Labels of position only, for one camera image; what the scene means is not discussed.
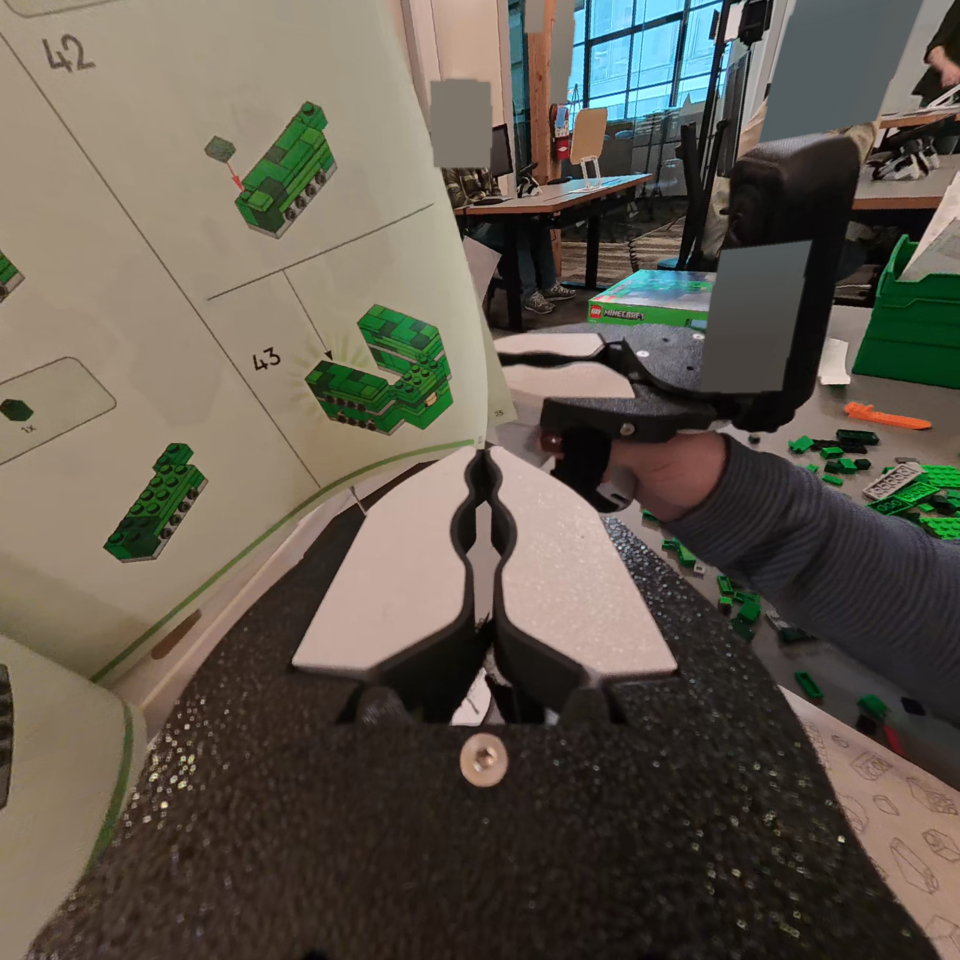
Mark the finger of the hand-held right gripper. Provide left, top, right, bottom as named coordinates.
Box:
left=495, top=333, right=607, bottom=370
left=499, top=362, right=639, bottom=403

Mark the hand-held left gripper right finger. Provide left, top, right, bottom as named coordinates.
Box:
left=487, top=447, right=680, bottom=714

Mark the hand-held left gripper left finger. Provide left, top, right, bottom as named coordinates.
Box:
left=291, top=447, right=489, bottom=712

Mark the pile of green toy bricks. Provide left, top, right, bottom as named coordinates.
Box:
left=637, top=427, right=960, bottom=725

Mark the building instruction booklet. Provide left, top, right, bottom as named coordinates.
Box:
left=0, top=0, right=519, bottom=864

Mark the brick-printed white paper bag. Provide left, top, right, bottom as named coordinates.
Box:
left=793, top=697, right=960, bottom=960

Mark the person's right forearm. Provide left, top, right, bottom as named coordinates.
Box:
left=663, top=435, right=960, bottom=727

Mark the grey office desk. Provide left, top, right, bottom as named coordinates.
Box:
left=456, top=174, right=654, bottom=331

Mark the person's right hand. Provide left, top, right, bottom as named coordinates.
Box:
left=540, top=431, right=730, bottom=522

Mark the green toy set box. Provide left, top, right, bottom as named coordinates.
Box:
left=587, top=267, right=717, bottom=333

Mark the white paper sheet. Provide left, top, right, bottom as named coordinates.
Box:
left=461, top=236, right=502, bottom=309
left=903, top=187, right=960, bottom=285

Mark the black tripod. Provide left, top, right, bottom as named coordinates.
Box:
left=678, top=0, right=774, bottom=271

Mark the wooden book stand board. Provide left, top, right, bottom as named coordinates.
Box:
left=570, top=107, right=610, bottom=189

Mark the orange brick separator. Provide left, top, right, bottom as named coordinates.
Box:
left=843, top=401, right=933, bottom=431

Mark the wooden pillar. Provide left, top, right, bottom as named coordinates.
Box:
left=527, top=0, right=558, bottom=189

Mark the green plastic bin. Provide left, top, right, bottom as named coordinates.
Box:
left=851, top=234, right=960, bottom=384

